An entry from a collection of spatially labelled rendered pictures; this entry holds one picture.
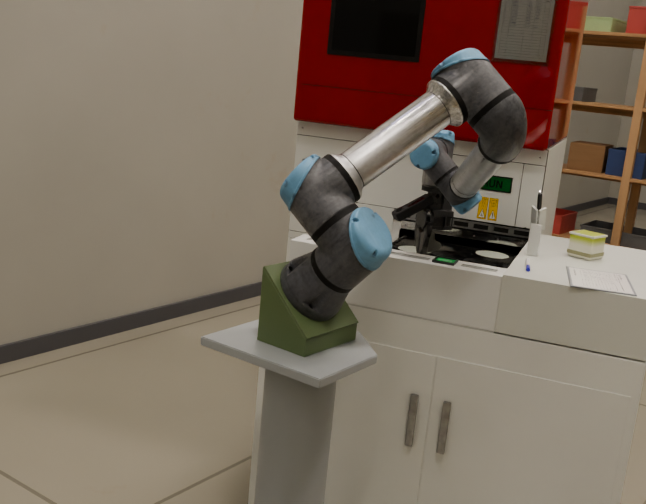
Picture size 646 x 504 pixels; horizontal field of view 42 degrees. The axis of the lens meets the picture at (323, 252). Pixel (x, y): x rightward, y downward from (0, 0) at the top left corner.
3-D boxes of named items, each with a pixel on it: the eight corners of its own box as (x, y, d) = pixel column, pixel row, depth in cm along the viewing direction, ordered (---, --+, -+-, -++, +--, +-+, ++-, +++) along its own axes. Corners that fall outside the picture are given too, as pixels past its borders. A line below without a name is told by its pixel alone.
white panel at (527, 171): (290, 235, 288) (300, 119, 279) (529, 277, 262) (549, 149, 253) (287, 237, 285) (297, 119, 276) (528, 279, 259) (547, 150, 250)
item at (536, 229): (526, 250, 229) (534, 203, 226) (541, 253, 227) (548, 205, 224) (523, 254, 223) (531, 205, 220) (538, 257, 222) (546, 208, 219)
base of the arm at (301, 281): (301, 325, 173) (330, 300, 167) (269, 265, 177) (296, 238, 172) (347, 316, 184) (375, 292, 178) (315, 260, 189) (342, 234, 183)
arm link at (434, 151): (451, 167, 210) (462, 163, 220) (423, 132, 211) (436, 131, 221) (428, 186, 213) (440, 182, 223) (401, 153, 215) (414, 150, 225)
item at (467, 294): (298, 283, 229) (303, 233, 225) (500, 322, 211) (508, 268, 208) (285, 291, 220) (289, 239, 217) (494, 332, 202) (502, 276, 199)
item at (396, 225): (391, 246, 274) (394, 218, 272) (526, 269, 259) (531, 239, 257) (389, 247, 272) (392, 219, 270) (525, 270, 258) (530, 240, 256)
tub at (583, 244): (579, 252, 233) (583, 229, 231) (603, 259, 228) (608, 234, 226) (565, 255, 228) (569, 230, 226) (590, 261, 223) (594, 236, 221)
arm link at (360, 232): (339, 297, 169) (382, 260, 162) (300, 245, 171) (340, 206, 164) (367, 280, 179) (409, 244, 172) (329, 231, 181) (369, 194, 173)
